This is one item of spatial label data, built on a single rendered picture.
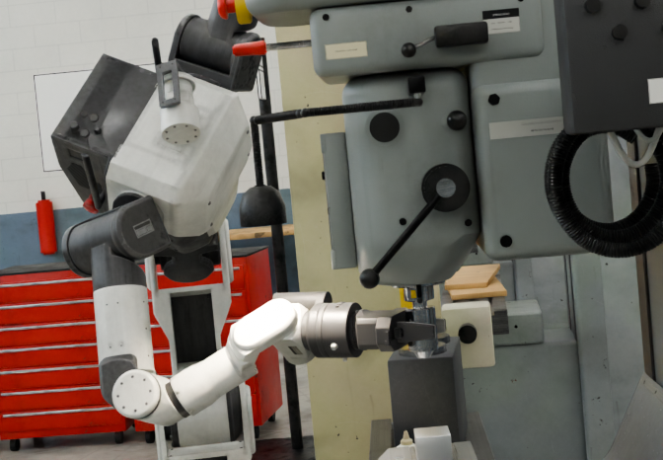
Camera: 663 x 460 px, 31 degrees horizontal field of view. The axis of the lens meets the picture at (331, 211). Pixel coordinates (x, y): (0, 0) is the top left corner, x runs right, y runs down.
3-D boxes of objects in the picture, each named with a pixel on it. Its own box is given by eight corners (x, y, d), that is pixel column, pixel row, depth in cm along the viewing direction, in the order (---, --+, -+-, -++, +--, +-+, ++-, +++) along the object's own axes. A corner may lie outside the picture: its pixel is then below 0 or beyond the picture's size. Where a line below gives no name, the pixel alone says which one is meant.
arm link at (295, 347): (319, 343, 186) (254, 344, 190) (342, 371, 194) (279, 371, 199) (331, 278, 192) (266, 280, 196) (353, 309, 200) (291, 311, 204)
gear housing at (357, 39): (314, 77, 172) (307, 8, 172) (323, 86, 196) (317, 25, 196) (547, 55, 170) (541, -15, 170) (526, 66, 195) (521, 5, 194)
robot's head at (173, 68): (170, 130, 206) (151, 109, 199) (167, 90, 210) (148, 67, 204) (203, 121, 205) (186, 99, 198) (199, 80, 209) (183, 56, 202)
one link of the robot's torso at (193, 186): (57, 250, 233) (25, 152, 202) (137, 116, 249) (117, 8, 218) (195, 304, 229) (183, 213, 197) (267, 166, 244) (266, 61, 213)
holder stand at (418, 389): (395, 461, 219) (386, 353, 218) (407, 431, 240) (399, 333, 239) (461, 458, 217) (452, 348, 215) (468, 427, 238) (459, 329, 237)
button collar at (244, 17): (236, 23, 181) (232, -18, 181) (241, 26, 187) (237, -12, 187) (249, 21, 181) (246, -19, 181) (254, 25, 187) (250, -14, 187)
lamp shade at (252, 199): (233, 226, 186) (229, 187, 186) (274, 221, 189) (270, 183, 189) (253, 227, 180) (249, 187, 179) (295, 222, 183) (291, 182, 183)
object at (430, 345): (432, 350, 183) (429, 315, 183) (404, 350, 185) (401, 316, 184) (442, 345, 187) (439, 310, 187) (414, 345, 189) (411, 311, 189)
